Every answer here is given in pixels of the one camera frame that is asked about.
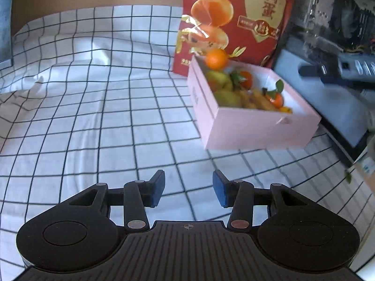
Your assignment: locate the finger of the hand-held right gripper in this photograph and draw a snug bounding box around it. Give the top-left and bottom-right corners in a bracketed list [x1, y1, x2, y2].
[298, 64, 327, 78]

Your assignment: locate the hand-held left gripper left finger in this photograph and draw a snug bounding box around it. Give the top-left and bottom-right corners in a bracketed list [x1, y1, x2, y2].
[69, 170, 166, 230]

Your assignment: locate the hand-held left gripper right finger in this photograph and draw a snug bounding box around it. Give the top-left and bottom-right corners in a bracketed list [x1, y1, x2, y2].
[213, 170, 311, 230]

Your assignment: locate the large mandarin with leaf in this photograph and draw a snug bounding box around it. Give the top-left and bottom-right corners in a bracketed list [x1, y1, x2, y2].
[262, 79, 285, 108]

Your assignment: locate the plain yellow banana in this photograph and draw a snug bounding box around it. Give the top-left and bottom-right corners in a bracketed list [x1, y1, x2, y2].
[252, 89, 278, 112]

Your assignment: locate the pink cardboard box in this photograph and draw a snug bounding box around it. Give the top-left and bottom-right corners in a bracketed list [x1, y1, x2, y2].
[187, 55, 322, 150]

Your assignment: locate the yellow-green pear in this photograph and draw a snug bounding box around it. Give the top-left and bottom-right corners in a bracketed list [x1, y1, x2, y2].
[213, 89, 242, 108]

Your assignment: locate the green apple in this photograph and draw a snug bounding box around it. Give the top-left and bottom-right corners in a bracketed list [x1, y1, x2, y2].
[206, 70, 233, 92]

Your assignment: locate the grey flat panel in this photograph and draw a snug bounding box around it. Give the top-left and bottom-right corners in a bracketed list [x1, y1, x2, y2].
[274, 48, 370, 160]

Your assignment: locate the metal computer chassis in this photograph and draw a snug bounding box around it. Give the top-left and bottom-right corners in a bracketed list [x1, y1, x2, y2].
[290, 0, 375, 62]

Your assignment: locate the dark green leaf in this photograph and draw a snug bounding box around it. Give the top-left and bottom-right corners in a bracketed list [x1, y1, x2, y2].
[230, 72, 247, 88]

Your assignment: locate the white black checked tablecloth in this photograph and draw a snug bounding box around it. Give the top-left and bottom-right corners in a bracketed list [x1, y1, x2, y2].
[0, 4, 375, 281]

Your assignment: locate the brown cardboard carton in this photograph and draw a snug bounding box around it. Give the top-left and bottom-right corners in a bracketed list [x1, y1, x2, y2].
[350, 149, 375, 188]

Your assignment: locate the red printed bag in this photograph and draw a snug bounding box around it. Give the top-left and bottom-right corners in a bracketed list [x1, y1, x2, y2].
[172, 0, 300, 78]

